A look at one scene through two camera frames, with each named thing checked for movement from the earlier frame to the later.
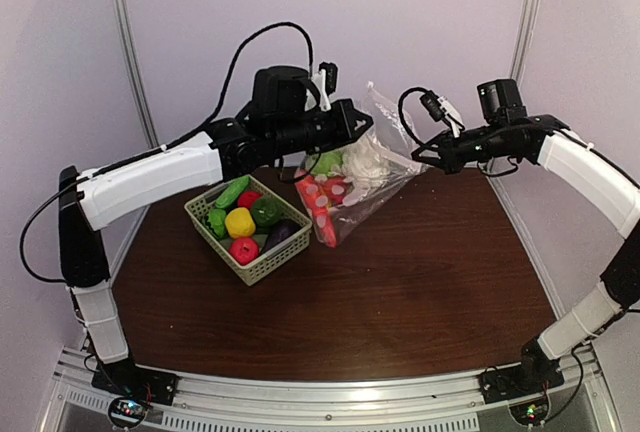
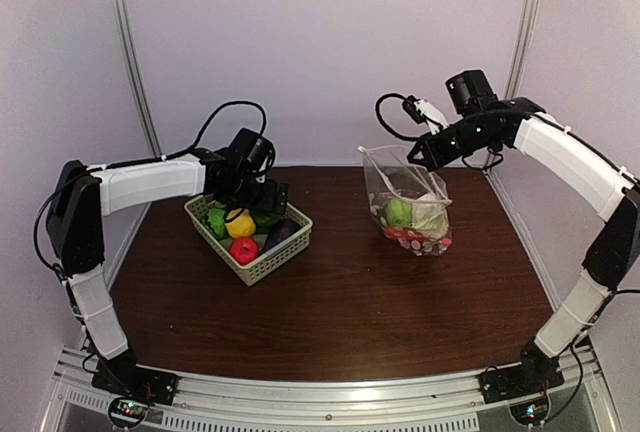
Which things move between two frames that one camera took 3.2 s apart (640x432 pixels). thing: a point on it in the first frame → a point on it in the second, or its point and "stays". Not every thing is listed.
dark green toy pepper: x=266 y=211 stays
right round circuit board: x=530 y=412 stays
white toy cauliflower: x=362 y=162 → x=430 y=216
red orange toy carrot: x=319 y=198 → x=412 y=235
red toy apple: x=244 y=250 stays
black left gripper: x=345 y=129 → x=267 y=202
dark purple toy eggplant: x=282 y=230 stays
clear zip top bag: x=343 y=185 → x=410 y=202
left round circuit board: x=127 y=411 stays
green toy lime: x=325 y=162 → x=398 y=213
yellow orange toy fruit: x=240 y=223 stays
